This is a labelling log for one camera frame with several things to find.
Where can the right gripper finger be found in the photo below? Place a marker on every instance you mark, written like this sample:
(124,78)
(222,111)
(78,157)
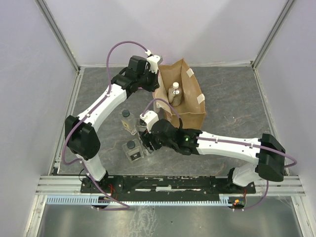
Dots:
(156,144)
(144,136)

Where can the square glass bottle black label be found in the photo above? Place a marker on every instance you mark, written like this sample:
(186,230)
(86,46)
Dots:
(141,126)

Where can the aluminium frame rail front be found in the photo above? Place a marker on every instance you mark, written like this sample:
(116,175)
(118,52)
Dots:
(70,185)

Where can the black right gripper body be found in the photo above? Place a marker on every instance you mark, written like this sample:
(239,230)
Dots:
(169,144)

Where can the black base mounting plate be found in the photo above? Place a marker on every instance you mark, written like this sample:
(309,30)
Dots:
(171,187)

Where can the light blue cable duct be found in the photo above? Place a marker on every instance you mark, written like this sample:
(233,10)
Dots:
(99,200)

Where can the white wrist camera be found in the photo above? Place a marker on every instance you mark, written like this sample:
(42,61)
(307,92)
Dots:
(154,61)
(150,118)

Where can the square glass bottle yellow label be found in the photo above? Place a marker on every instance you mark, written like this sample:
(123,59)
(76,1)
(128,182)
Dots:
(128,121)

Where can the aluminium frame post right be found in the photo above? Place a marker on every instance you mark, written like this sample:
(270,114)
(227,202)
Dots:
(273,33)

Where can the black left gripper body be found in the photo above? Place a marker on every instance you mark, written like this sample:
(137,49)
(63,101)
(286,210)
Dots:
(148,80)

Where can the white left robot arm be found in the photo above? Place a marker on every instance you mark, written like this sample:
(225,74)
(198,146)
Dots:
(81,131)

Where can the beige canvas tote bag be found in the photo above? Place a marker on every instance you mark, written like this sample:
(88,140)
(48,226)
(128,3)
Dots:
(192,108)

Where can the aluminium frame post left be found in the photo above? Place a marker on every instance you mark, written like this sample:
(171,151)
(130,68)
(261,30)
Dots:
(42,5)

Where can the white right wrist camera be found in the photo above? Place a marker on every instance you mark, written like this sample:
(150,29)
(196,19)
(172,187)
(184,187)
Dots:
(150,118)

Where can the square glass bottle front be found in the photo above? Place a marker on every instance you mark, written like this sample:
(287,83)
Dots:
(133,150)

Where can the aluminium frame post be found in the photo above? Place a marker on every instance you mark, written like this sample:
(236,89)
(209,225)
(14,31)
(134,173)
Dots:
(273,33)
(42,5)

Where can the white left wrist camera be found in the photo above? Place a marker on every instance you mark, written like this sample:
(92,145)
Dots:
(154,61)

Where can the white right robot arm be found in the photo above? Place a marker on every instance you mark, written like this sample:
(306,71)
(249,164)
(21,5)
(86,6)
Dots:
(264,156)

